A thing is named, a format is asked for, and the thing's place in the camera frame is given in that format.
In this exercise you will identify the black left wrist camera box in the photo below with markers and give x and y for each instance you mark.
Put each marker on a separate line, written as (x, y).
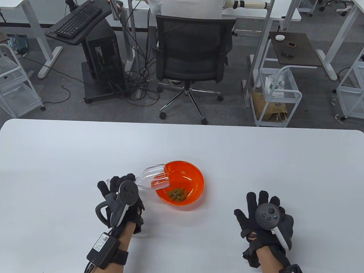
(102, 250)

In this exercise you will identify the black mesh office chair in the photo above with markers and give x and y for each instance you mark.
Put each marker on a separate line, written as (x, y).
(193, 48)

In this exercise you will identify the phone with orange case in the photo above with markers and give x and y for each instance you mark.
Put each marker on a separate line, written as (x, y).
(291, 44)

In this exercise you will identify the person's right hand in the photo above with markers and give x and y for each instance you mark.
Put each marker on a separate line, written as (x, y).
(246, 227)

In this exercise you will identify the clear wine glass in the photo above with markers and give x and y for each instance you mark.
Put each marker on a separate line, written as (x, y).
(150, 176)

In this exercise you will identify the grey left hand controller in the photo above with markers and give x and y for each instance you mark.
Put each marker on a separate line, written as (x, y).
(128, 193)

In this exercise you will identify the aluminium frame post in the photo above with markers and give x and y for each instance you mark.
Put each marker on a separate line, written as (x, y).
(133, 34)
(261, 45)

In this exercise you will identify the grey right hand controller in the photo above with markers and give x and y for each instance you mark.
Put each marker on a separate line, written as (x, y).
(268, 214)

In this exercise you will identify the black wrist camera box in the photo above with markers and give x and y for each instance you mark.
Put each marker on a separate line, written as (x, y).
(293, 269)
(102, 250)

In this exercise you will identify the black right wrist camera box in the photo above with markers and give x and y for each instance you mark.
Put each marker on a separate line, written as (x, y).
(293, 269)

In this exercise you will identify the orange plastic bowl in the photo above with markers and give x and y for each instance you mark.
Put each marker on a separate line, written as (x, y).
(190, 179)

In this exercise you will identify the person's left forearm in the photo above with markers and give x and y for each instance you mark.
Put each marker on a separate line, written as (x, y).
(122, 239)

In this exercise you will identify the black computer tower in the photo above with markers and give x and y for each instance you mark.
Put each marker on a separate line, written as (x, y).
(105, 59)

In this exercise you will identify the black keyboard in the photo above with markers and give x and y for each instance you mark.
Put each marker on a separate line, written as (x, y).
(78, 21)

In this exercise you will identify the brown paper bag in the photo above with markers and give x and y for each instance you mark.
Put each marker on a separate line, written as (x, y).
(267, 106)

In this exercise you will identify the cream ribbed roll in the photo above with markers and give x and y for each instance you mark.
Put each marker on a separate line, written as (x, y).
(250, 4)

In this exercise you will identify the white cart with bag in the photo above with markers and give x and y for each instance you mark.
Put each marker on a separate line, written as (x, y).
(295, 99)

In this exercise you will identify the white desk with T-leg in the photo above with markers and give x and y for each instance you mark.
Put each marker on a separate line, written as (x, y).
(338, 34)
(37, 28)

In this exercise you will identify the small white round puck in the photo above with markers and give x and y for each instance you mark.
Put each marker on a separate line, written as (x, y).
(279, 37)

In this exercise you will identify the pile of green raisins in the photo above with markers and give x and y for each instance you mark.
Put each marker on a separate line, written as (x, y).
(177, 194)

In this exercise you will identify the black computer cart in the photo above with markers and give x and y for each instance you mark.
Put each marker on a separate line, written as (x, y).
(71, 38)

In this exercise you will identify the long white desk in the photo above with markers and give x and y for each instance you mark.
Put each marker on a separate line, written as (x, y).
(281, 12)

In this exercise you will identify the dark brown side table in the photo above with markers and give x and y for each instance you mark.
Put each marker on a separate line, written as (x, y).
(304, 51)

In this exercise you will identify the grey hand controller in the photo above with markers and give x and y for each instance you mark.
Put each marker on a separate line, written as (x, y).
(128, 193)
(268, 214)

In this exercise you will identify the person's right forearm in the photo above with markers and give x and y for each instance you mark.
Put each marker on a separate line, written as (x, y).
(268, 261)

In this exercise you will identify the person's left hand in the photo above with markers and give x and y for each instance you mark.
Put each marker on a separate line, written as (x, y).
(116, 182)

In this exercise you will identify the white box in cart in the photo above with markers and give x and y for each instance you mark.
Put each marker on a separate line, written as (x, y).
(274, 85)

